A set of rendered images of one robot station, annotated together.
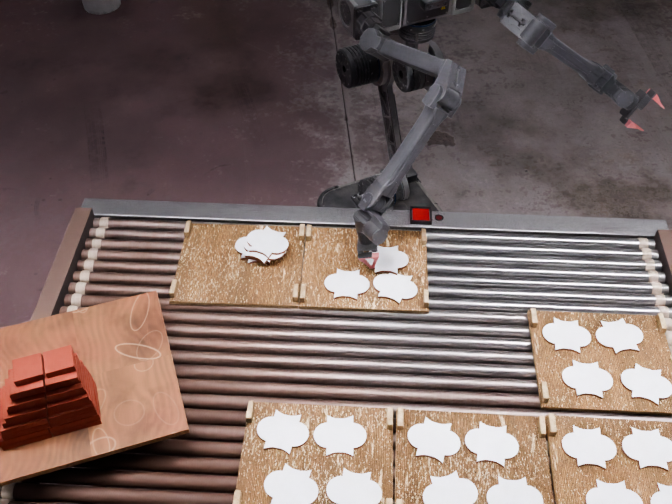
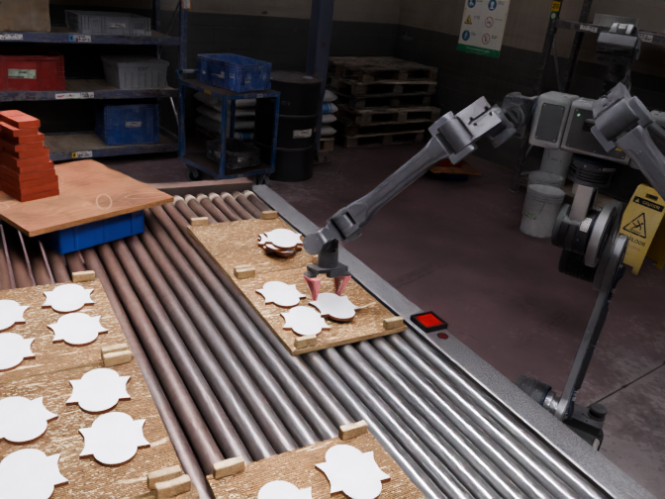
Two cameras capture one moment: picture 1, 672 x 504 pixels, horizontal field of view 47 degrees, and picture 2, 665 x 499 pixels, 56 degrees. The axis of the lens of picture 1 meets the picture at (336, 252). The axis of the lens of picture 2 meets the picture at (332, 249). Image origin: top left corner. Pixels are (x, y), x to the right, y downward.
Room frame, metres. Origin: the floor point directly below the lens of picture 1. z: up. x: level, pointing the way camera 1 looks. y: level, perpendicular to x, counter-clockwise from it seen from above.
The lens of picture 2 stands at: (0.82, -1.40, 1.80)
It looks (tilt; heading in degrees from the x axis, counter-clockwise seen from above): 24 degrees down; 55
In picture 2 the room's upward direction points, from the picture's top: 7 degrees clockwise
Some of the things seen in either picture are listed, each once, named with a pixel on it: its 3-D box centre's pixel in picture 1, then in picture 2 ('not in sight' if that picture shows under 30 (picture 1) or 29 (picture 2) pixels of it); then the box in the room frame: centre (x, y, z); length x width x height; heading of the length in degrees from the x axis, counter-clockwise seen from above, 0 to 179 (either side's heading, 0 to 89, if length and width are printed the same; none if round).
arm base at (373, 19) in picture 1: (370, 25); (511, 117); (2.32, -0.11, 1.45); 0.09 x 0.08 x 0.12; 115
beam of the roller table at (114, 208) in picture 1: (370, 222); (390, 304); (1.96, -0.12, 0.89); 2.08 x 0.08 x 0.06; 87
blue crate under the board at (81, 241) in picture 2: not in sight; (78, 215); (1.22, 0.64, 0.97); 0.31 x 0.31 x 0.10; 19
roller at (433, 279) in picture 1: (369, 277); (312, 315); (1.69, -0.11, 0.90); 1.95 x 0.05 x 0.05; 87
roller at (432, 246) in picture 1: (370, 244); (356, 307); (1.84, -0.12, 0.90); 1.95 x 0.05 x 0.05; 87
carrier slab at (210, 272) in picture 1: (240, 263); (256, 245); (1.72, 0.32, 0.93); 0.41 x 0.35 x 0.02; 88
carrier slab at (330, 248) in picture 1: (365, 268); (315, 303); (1.70, -0.10, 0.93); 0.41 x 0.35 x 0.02; 87
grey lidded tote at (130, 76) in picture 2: not in sight; (135, 71); (2.52, 4.38, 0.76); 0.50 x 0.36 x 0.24; 10
